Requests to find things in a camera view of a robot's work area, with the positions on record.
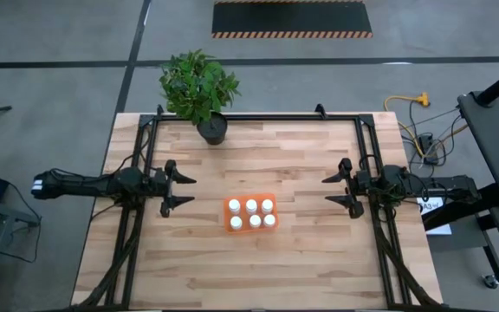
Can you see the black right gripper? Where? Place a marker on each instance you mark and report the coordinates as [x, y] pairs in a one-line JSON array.
[[358, 184]]

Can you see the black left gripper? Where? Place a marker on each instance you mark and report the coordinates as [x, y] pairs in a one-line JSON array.
[[163, 182]]

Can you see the white pill bottle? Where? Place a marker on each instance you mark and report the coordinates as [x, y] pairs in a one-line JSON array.
[[236, 222], [269, 220], [267, 205], [251, 206], [234, 206], [255, 221]]

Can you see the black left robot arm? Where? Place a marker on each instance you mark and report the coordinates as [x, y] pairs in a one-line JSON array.
[[80, 185]]

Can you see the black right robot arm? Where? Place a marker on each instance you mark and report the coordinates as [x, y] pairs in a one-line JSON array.
[[444, 184]]

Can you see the orange translucent plastic basket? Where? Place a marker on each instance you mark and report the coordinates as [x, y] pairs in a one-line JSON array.
[[244, 214]]

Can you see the white paper label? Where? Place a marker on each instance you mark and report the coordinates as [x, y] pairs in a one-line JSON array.
[[431, 206]]

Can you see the black power strip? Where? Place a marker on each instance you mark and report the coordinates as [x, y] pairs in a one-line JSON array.
[[427, 145]]

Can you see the green potted plant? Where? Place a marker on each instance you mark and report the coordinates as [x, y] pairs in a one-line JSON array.
[[197, 86]]

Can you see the white paper sheet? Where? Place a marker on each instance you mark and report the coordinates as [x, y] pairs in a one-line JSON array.
[[440, 229]]

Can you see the small caster wheel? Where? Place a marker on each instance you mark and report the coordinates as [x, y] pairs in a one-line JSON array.
[[490, 281]]

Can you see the black striped floor mat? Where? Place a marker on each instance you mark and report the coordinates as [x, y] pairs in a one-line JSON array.
[[290, 17]]

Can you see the black aluminium rig frame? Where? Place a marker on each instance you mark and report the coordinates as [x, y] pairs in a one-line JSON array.
[[254, 117]]

